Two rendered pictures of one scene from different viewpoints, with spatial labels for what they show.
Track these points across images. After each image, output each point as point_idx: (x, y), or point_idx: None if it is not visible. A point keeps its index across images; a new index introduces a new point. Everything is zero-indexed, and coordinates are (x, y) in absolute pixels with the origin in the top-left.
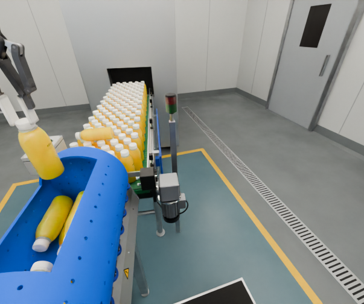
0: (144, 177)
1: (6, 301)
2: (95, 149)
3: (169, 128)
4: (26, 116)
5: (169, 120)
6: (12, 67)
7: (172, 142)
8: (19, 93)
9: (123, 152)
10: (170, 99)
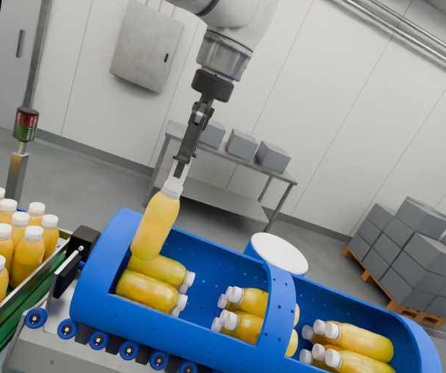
0: (95, 240)
1: (282, 271)
2: (129, 209)
3: (21, 166)
4: (185, 177)
5: (14, 152)
6: None
7: (18, 190)
8: (194, 153)
9: (52, 220)
10: (36, 119)
